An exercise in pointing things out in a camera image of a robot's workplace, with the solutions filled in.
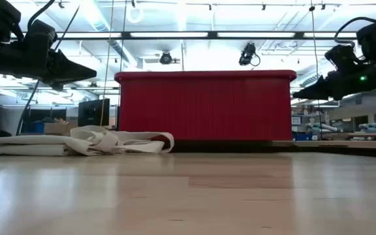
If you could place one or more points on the black hanging camera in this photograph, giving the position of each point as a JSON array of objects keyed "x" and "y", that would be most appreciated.
[{"x": 247, "y": 53}]

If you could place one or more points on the background wooden table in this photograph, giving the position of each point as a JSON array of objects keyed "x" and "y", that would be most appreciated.
[{"x": 370, "y": 135}]

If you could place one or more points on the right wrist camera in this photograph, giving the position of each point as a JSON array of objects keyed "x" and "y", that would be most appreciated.
[{"x": 343, "y": 57}]

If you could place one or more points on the brown cardboard box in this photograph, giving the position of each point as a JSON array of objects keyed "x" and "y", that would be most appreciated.
[{"x": 59, "y": 129}]

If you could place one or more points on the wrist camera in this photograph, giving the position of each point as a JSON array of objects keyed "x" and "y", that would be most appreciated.
[
  {"x": 39, "y": 36},
  {"x": 343, "y": 57}
]

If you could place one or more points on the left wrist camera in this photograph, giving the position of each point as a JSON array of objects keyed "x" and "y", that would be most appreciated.
[{"x": 39, "y": 36}]

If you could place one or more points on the round black overhead camera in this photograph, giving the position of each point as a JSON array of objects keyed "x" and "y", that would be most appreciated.
[{"x": 166, "y": 58}]

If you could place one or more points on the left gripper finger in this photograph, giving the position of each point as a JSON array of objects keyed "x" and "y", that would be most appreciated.
[{"x": 67, "y": 73}]

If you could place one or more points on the black background monitor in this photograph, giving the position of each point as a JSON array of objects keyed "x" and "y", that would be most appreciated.
[{"x": 93, "y": 112}]

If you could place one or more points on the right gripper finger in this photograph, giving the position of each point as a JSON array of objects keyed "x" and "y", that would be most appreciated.
[{"x": 318, "y": 89}]

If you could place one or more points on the cream canvas tote bag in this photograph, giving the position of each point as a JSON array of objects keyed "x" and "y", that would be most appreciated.
[{"x": 44, "y": 145}]

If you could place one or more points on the blue background bin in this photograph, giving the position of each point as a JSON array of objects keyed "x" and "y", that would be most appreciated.
[{"x": 37, "y": 127}]

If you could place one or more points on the red plastic laundry bin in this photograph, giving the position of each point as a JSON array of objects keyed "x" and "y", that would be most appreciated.
[{"x": 207, "y": 107}]

